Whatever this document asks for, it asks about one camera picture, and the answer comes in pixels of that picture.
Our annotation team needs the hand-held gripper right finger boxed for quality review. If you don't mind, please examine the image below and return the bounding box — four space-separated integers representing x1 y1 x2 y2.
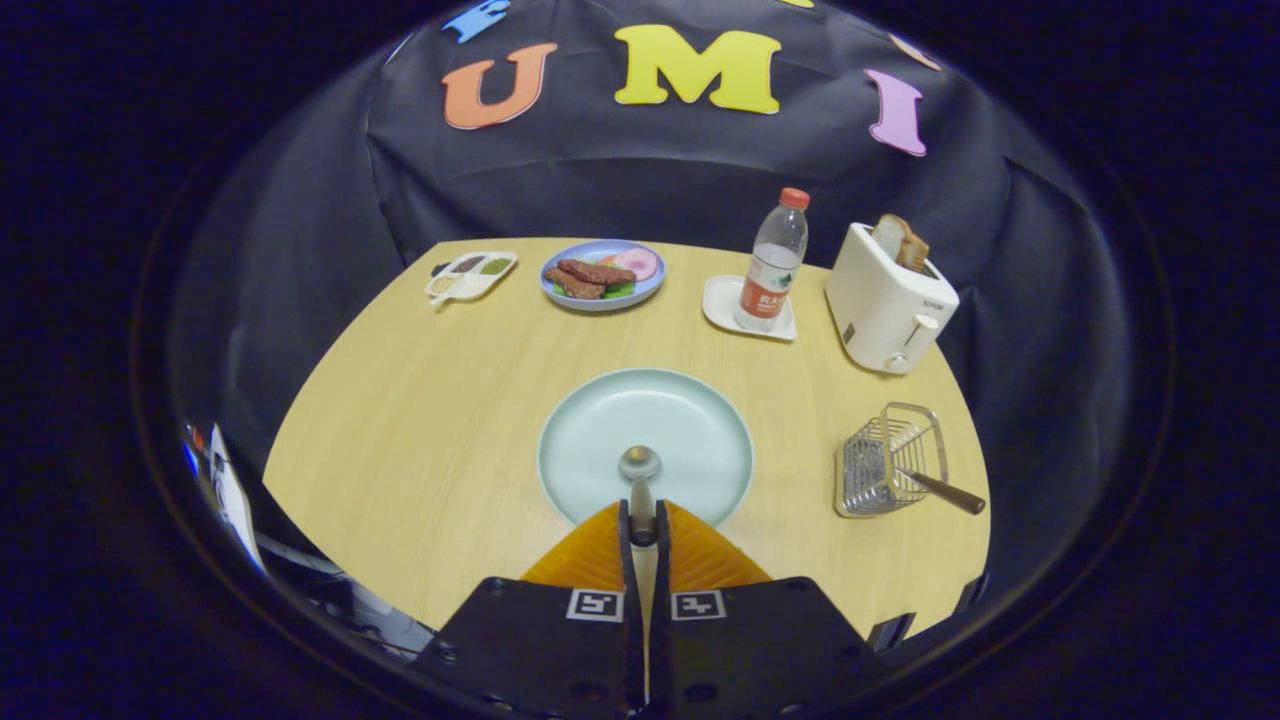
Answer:
650 500 881 720

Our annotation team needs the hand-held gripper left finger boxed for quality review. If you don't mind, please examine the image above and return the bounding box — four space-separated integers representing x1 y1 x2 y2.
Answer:
415 500 646 720

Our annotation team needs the wooden handled metal spoon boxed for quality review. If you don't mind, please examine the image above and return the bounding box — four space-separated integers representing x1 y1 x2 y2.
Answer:
618 445 663 548

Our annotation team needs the wooden handled metal fork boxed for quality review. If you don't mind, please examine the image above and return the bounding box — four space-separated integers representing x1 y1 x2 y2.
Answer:
880 455 987 516

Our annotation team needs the light green round plate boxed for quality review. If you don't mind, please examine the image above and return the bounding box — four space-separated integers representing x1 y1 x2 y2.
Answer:
537 368 755 528

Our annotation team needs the blue plate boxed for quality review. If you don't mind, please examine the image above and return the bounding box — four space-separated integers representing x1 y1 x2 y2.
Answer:
540 239 666 312

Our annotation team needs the white square coaster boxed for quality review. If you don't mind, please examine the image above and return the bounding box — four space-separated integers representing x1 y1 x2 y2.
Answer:
702 275 798 342

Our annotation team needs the brown meat slice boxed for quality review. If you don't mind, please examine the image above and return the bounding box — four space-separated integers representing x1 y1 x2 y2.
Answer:
545 267 607 300
557 259 637 286

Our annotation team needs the clear red capped water bottle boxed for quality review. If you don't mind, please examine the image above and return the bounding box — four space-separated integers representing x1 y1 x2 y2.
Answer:
735 187 811 334

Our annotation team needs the white divided condiment tray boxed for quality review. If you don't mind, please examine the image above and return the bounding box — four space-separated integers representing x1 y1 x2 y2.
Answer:
425 251 519 306

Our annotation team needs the white toaster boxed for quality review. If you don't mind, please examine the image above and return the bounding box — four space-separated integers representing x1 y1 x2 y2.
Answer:
825 222 961 376

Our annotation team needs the metal wire cutlery basket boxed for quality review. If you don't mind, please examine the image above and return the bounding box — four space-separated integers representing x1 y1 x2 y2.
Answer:
834 402 950 518

